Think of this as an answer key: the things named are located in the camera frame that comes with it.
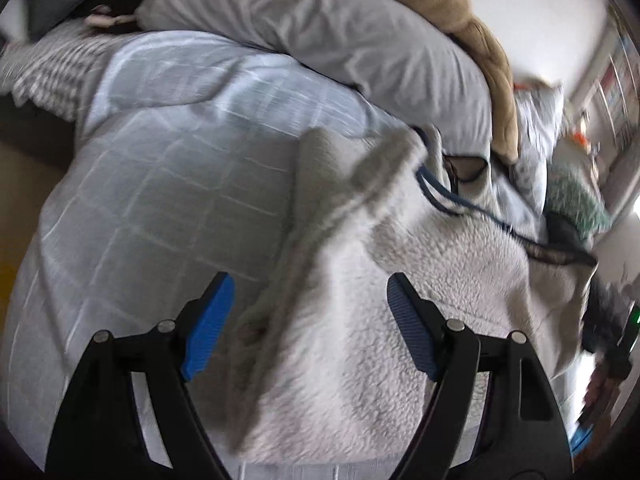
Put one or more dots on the white bookshelf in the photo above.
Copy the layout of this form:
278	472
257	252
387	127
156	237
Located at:
617	85

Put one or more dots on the grey pillow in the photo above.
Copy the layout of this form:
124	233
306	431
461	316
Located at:
325	35

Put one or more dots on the grey gingham cloth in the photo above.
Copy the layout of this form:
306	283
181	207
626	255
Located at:
50	70

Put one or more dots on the light blue checked bed blanket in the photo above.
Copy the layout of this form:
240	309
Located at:
150	185

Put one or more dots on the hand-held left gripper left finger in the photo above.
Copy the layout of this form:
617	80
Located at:
210	325

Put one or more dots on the blue plastic stool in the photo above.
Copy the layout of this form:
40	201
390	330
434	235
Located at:
581	440

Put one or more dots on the white fleece jacket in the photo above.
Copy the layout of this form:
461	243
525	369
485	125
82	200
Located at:
400	240

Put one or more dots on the tan quilted blanket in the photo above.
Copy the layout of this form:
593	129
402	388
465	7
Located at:
480	60

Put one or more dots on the white cartoon print pillow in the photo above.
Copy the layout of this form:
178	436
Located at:
537	120

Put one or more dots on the black folded garment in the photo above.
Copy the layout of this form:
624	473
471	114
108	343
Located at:
565	227

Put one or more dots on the green branch pattern pillow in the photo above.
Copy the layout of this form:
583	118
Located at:
575	200

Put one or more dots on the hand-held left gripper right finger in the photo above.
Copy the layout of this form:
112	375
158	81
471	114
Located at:
412	325

